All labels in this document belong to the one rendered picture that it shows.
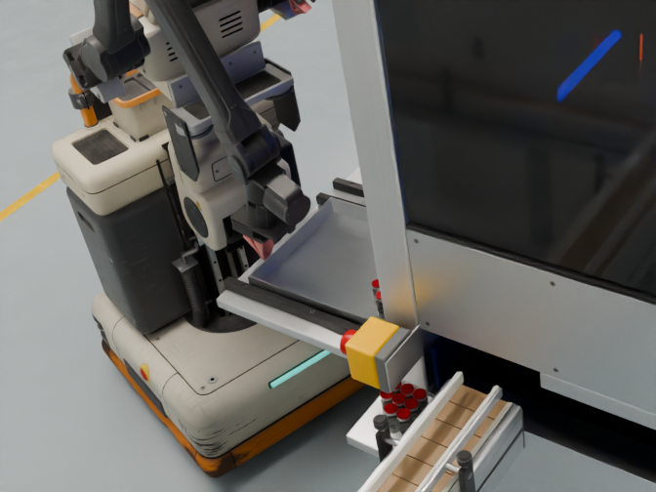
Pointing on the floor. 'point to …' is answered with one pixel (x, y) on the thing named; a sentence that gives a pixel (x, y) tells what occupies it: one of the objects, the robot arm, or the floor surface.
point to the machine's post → (381, 169)
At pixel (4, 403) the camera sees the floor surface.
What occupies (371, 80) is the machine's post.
